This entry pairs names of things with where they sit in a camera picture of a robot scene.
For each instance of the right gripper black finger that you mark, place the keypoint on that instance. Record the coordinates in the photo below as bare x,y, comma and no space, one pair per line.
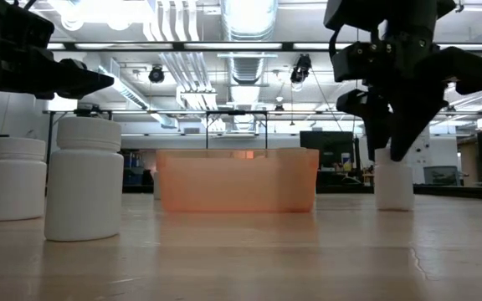
412,121
375,117

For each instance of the white pill bottle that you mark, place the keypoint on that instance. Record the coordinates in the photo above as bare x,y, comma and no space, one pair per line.
84,196
15,188
393,188

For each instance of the orange translucent plastic basket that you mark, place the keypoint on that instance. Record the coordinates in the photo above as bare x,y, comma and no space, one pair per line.
237,184

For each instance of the white pillar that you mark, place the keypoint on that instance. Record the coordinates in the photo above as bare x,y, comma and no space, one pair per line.
424,159

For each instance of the grey bin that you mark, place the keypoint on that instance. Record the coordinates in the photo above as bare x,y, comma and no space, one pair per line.
441,175

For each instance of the black hanging ceiling lamp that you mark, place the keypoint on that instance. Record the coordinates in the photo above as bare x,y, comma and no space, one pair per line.
156,74
300,69

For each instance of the blue storage shelf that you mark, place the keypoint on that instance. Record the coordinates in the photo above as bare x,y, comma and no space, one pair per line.
132,167

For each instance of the white ceiling pipes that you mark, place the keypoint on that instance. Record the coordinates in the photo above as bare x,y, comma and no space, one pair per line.
182,62

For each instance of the black overhead crossbeam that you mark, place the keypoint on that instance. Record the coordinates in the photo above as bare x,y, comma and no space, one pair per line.
232,46

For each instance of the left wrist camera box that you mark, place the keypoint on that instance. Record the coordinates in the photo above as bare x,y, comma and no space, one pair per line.
6,23

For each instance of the silver ventilation duct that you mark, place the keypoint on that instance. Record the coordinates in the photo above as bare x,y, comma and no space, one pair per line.
247,67

